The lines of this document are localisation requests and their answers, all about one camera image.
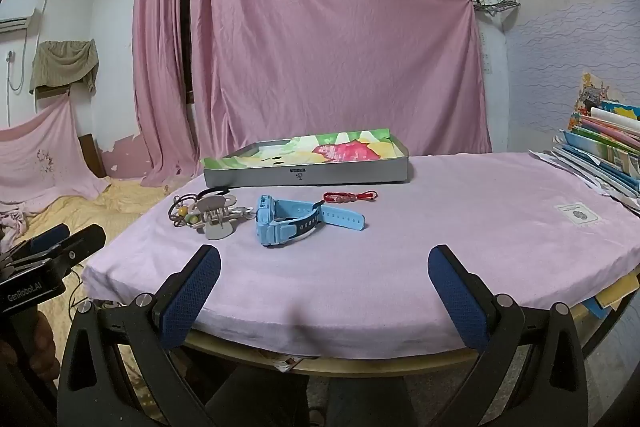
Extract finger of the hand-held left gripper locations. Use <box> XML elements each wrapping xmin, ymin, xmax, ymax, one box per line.
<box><xmin>12</xmin><ymin>223</ymin><xmax>71</xmax><ymax>258</ymax></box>
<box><xmin>30</xmin><ymin>225</ymin><xmax>107</xmax><ymax>278</ymax></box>

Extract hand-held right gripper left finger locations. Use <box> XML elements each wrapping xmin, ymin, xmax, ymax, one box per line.
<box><xmin>57</xmin><ymin>244</ymin><xmax>223</xmax><ymax>427</ymax></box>

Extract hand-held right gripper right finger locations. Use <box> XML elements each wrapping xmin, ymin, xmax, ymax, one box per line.
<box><xmin>427</xmin><ymin>244</ymin><xmax>591</xmax><ymax>427</ymax></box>

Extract brown beaded hair tie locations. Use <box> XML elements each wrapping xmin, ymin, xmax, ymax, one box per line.
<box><xmin>171</xmin><ymin>194</ymin><xmax>201</xmax><ymax>228</ymax></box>

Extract white hair clip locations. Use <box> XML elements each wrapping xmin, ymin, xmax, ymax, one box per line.
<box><xmin>225</xmin><ymin>205</ymin><xmax>257</xmax><ymax>224</ymax></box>

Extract blue wrist watch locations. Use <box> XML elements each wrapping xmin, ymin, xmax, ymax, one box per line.
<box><xmin>255</xmin><ymin>194</ymin><xmax>367</xmax><ymax>249</ymax></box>

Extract grey metal tray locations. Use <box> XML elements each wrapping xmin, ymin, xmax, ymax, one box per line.
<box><xmin>201</xmin><ymin>127</ymin><xmax>412</xmax><ymax>188</ymax></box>

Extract person's left hand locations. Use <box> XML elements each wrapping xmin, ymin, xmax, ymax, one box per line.
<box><xmin>30</xmin><ymin>314</ymin><xmax>60</xmax><ymax>375</ymax></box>

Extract yellow blanket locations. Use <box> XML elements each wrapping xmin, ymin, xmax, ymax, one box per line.
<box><xmin>20</xmin><ymin>177</ymin><xmax>171</xmax><ymax>323</ymax></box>

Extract pink tablecloth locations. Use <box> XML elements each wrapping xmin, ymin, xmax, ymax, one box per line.
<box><xmin>82</xmin><ymin>152</ymin><xmax>640</xmax><ymax>360</ymax></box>

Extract pink embroidered sheet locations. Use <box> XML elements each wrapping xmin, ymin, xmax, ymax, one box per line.
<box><xmin>0</xmin><ymin>94</ymin><xmax>108</xmax><ymax>212</ymax></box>

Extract brown wooden board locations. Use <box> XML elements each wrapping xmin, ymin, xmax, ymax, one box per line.
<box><xmin>77</xmin><ymin>134</ymin><xmax>106</xmax><ymax>178</ymax></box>

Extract olive green cloth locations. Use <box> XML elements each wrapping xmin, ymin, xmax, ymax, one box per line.
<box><xmin>29</xmin><ymin>39</ymin><xmax>100</xmax><ymax>95</ymax></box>

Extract stack of books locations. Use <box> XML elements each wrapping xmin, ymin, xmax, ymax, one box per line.
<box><xmin>552</xmin><ymin>99</ymin><xmax>640</xmax><ymax>212</ymax></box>

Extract white air conditioner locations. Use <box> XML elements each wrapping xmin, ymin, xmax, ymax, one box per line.
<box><xmin>0</xmin><ymin>0</ymin><xmax>38</xmax><ymax>32</ymax></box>

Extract colourful cartoon poster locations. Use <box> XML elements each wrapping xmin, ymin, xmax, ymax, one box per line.
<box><xmin>575</xmin><ymin>74</ymin><xmax>626</xmax><ymax>122</ymax></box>

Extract pink curtain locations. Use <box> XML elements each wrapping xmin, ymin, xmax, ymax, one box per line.
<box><xmin>132</xmin><ymin>0</ymin><xmax>493</xmax><ymax>188</ymax></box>

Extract black hair tie with ring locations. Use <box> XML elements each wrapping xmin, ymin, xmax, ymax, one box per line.
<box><xmin>194</xmin><ymin>187</ymin><xmax>240</xmax><ymax>202</ymax></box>

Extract red cord bracelet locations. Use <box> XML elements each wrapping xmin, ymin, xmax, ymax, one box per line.
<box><xmin>322</xmin><ymin>189</ymin><xmax>379</xmax><ymax>204</ymax></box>

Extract wire wall rack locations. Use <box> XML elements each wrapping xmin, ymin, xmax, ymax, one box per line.
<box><xmin>470</xmin><ymin>0</ymin><xmax>521</xmax><ymax>16</ymax></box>

